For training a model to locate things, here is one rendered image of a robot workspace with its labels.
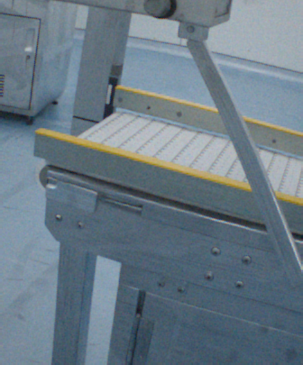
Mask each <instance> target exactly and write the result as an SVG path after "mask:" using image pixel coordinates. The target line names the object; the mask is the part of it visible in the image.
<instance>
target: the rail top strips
mask: <svg viewBox="0 0 303 365"><path fill-rule="evenodd" d="M115 88H116V89H121V90H124V91H128V92H132V93H135V94H139V95H143V96H154V97H158V98H161V99H165V100H169V101H171V102H172V103H177V104H181V105H188V106H192V107H196V108H199V109H203V110H206V111H209V112H214V113H218V111H217V109H216V108H214V107H209V106H205V105H199V104H195V103H191V102H187V101H183V100H179V99H176V98H172V97H168V96H161V95H157V94H153V93H150V92H146V91H142V90H139V89H134V88H130V87H124V86H120V85H119V86H117V87H115ZM218 114H219V113H218ZM243 119H244V120H245V121H246V122H250V123H256V124H259V125H262V126H266V127H270V128H273V129H275V130H277V131H280V132H285V133H289V134H293V135H296V136H299V137H303V132H297V131H293V130H291V129H287V128H284V127H279V126H277V125H273V124H269V123H266V122H264V121H260V120H256V119H252V118H249V117H246V116H243ZM35 133H38V134H40V135H44V136H47V137H50V138H53V139H54V138H56V139H60V140H63V141H68V142H72V143H75V144H78V145H81V146H84V147H88V148H91V149H94V150H98V151H103V152H107V153H111V154H114V155H117V156H121V157H124V158H128V159H132V160H138V161H141V162H144V163H148V164H152V165H154V166H158V167H163V168H165V169H172V170H175V171H178V172H182V173H185V174H189V175H192V176H196V177H199V178H205V179H208V180H212V181H215V182H218V183H222V184H226V185H228V186H231V187H237V188H240V189H244V190H246V191H250V192H252V190H251V187H250V185H249V184H248V183H245V182H242V181H239V180H235V179H232V178H227V177H224V176H220V175H217V174H213V173H210V172H206V171H203V170H200V169H193V168H190V167H187V166H183V165H179V164H177V163H173V162H169V161H166V160H159V159H155V158H153V157H149V156H145V155H142V154H139V153H135V152H131V151H126V150H121V149H117V148H115V147H111V146H107V145H104V144H101V143H97V142H93V141H88V140H84V139H82V138H79V137H75V136H71V135H68V134H65V133H62V132H53V131H50V130H47V129H43V128H40V129H39V130H37V131H35ZM274 192H275V194H276V196H277V198H278V199H279V200H282V201H286V202H289V203H294V204H298V205H303V198H299V197H296V196H291V195H288V194H285V193H281V192H280V191H276V190H274Z"/></svg>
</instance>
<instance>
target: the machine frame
mask: <svg viewBox="0 0 303 365"><path fill-rule="evenodd" d="M131 18H132V13H125V12H121V11H116V10H112V9H105V8H100V7H96V6H93V7H92V6H89V7H88V14H87V24H86V27H85V34H84V41H83V50H82V52H81V57H80V64H79V72H78V79H77V87H76V95H75V104H74V110H73V112H72V115H73V116H72V119H71V127H70V135H71V136H75V137H78V136H79V135H81V134H82V133H84V132H86V131H88V130H89V129H90V128H91V127H93V126H95V125H96V124H98V123H100V122H103V119H104V112H105V105H106V92H107V85H108V79H109V77H112V78H118V82H117V85H118V86H119V85H120V83H121V76H122V75H120V76H118V77H117V76H112V75H111V73H112V68H113V64H115V63H122V64H124V59H125V53H126V46H127V41H128V35H129V30H130V23H131ZM96 258H97V255H96V254H94V253H91V252H87V251H82V250H80V249H77V248H74V247H72V246H69V245H66V244H63V243H60V255H59V264H58V266H59V271H58V278H57V282H58V285H57V293H56V298H57V300H56V307H55V313H56V314H55V322H54V335H53V344H52V348H53V351H52V358H51V365H85V360H86V355H85V354H86V348H87V338H88V334H87V333H88V327H89V322H90V316H91V315H90V310H91V304H92V298H93V295H92V293H93V287H94V281H95V275H96V274H95V269H96Z"/></svg>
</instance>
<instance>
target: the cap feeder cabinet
mask: <svg viewBox="0 0 303 365"><path fill-rule="evenodd" d="M77 15H78V5H75V4H72V3H68V2H65V3H64V2H60V1H55V0H0V110H3V111H6V112H10V113H14V114H25V115H29V116H28V118H29V121H26V122H25V124H26V125H30V124H32V121H31V118H32V116H35V115H36V114H38V113H39V112H40V111H42V110H43V109H45V108H46V107H47V106H48V105H49V104H52V105H53V104H55V105H56V104H58V103H59V101H56V99H58V98H59V97H61V96H62V95H63V92H64V91H65V90H66V87H67V78H68V70H69V63H70V55H71V46H72V45H73V39H74V31H75V23H76V20H77Z"/></svg>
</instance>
